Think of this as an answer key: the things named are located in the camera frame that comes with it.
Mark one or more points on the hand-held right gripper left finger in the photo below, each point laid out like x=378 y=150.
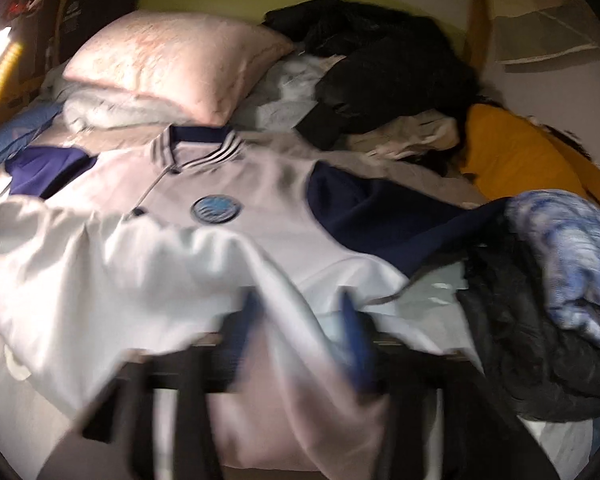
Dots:
x=247 y=325

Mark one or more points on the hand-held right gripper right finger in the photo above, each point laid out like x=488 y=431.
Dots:
x=355 y=340

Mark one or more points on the white and navy jacket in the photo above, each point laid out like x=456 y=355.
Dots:
x=230 y=185

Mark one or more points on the black clothes pile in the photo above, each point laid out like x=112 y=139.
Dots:
x=380 y=60

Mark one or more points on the dark grey garment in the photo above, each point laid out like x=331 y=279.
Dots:
x=520 y=350

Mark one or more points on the cream garment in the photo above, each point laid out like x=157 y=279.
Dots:
x=405 y=140

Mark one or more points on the blue and white patterned cloth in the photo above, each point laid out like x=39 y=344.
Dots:
x=570 y=250

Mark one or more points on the yellow cushion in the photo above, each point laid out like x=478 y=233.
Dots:
x=505 y=155

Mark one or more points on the light grey cloth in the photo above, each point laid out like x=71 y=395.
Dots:
x=290 y=90

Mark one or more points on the pale grey folded quilt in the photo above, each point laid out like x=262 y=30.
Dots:
x=105 y=110

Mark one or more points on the pink pillow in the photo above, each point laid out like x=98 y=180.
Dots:
x=180 y=60

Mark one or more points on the bright strip lamp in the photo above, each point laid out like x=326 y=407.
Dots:
x=2 y=65

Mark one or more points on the wooden bed frame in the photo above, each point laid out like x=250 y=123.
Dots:
x=476 y=15

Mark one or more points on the white wall unit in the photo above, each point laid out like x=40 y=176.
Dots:
x=545 y=35

